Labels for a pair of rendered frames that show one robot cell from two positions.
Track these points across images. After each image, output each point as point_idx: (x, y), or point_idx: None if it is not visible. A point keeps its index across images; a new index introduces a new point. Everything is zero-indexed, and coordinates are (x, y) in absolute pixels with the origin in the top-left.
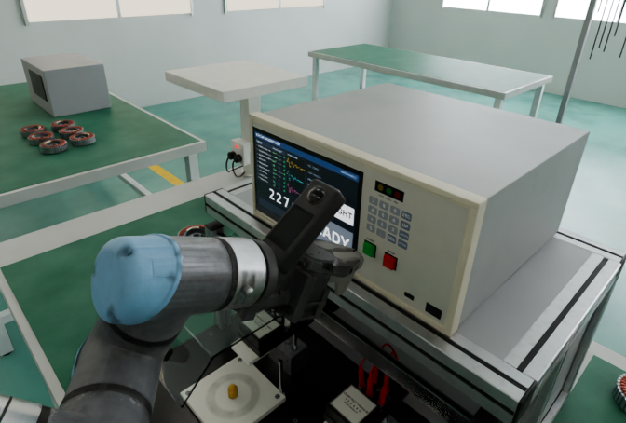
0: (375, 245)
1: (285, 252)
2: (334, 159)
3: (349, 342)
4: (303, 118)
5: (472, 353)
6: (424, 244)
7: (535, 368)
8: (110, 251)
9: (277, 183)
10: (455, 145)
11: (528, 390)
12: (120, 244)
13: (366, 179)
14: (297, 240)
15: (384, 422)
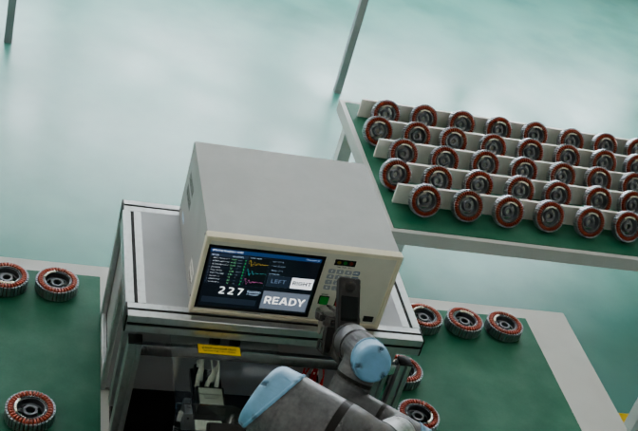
0: (328, 296)
1: (357, 322)
2: (301, 253)
3: (309, 365)
4: (240, 224)
5: (391, 330)
6: (366, 285)
7: (414, 323)
8: (372, 352)
9: (231, 280)
10: (340, 214)
11: (422, 334)
12: (376, 347)
13: (328, 260)
14: (359, 314)
15: None
